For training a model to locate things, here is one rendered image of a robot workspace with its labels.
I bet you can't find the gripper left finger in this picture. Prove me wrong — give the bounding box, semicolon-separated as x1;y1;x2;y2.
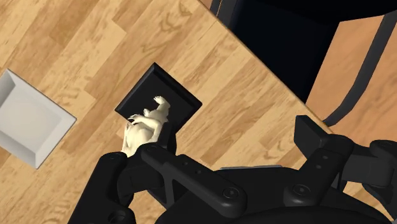
67;122;248;224

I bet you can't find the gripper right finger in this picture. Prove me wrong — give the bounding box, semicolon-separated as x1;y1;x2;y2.
283;115;397;218

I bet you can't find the black square tray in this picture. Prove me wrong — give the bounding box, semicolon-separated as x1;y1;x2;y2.
115;62;203;135

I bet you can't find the white animal figure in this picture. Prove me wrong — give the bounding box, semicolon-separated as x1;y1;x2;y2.
121;95;171;158

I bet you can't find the white square tray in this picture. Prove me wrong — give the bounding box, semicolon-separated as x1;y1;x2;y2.
0;69;78;170

